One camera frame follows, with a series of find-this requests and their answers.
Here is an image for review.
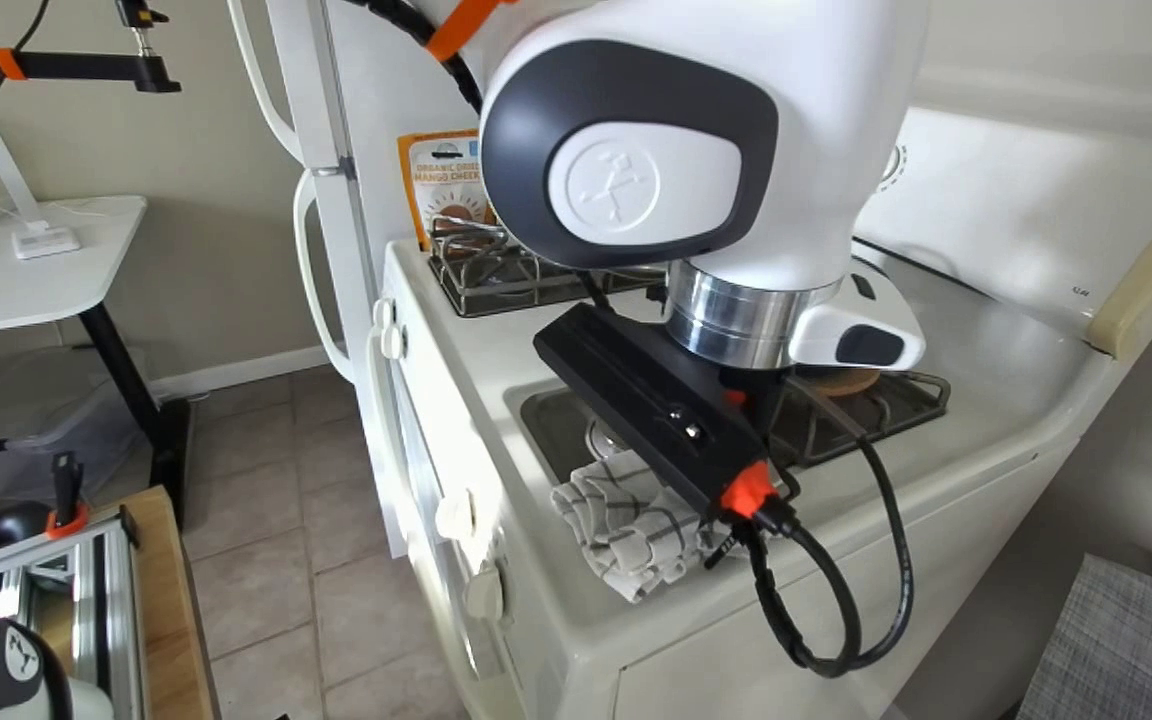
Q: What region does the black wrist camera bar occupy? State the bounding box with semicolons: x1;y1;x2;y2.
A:
527;300;801;528

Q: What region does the orange cable clip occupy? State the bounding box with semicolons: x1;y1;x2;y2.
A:
716;459;785;523

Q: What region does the orange cable strap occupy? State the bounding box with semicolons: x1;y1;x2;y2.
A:
425;0;516;63

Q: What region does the round wooden trivet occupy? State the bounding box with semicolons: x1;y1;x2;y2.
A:
801;362;894;404

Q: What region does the large metal burner grate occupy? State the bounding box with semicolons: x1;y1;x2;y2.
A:
425;217;674;318

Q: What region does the white lamp stand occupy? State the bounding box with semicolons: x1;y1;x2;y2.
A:
0;63;81;262

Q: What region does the white striped tea towel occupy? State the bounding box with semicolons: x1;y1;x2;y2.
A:
545;422;742;608

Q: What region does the grey woven fabric seat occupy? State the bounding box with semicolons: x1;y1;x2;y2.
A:
1014;553;1152;720

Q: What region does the white gas stove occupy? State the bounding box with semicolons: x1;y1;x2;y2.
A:
369;104;1152;720

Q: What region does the wooden metal robot cart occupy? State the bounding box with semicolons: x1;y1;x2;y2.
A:
0;485;222;720

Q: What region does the black orange clamp handle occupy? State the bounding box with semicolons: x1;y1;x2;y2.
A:
43;446;91;544

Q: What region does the white table black leg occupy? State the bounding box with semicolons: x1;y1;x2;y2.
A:
0;192;194;516

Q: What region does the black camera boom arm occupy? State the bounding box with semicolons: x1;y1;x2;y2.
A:
0;0;190;94

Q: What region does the black camera cable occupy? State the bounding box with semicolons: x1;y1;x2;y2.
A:
734;432;922;679

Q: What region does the orange white snack pouch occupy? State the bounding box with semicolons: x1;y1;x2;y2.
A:
396;128;501;255

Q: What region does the white refrigerator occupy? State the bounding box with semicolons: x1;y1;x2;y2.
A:
223;0;527;391

